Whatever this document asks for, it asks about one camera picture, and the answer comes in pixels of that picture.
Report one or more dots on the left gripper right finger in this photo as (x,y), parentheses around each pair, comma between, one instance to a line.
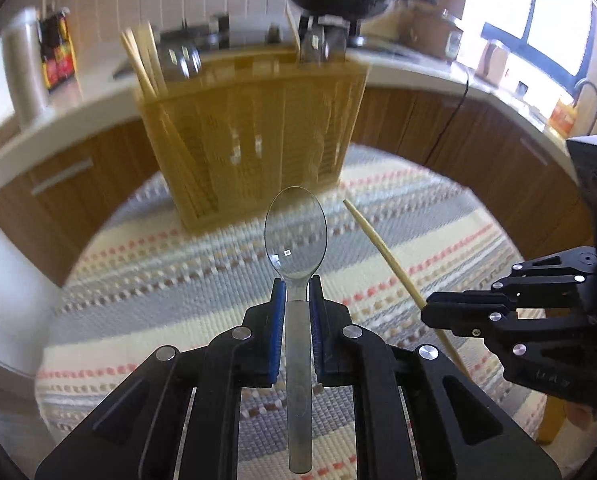
(416,415)

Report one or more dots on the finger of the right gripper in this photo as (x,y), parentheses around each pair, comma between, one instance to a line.
(495,316)
(571,267)

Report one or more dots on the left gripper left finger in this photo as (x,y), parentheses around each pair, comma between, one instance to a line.
(176,416)

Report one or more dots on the clear plastic spoon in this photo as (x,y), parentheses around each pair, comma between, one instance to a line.
(296,238)

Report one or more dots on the grey translucent plastic spoon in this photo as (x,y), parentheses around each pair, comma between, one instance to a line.
(313,47)

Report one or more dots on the smoky grey plastic spoon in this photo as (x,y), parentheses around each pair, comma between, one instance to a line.
(179,61)

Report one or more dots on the person's right hand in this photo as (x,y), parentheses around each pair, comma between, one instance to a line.
(581,416)

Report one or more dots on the white electric kettle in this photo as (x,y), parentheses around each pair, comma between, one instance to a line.
(494,61)

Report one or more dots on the beige rice cooker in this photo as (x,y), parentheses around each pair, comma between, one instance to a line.
(435,33)

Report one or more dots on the yellow plastic utensil basket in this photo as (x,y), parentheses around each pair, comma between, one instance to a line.
(230,139)

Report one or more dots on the large soy sauce bottle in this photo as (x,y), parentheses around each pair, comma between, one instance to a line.
(58,60)

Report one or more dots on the black gas stove top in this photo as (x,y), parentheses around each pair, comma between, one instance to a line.
(226,40)

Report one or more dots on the steel thermos flask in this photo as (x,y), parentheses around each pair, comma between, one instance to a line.
(22,64)

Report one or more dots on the black wok with handle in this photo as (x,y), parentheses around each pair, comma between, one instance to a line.
(349,10)

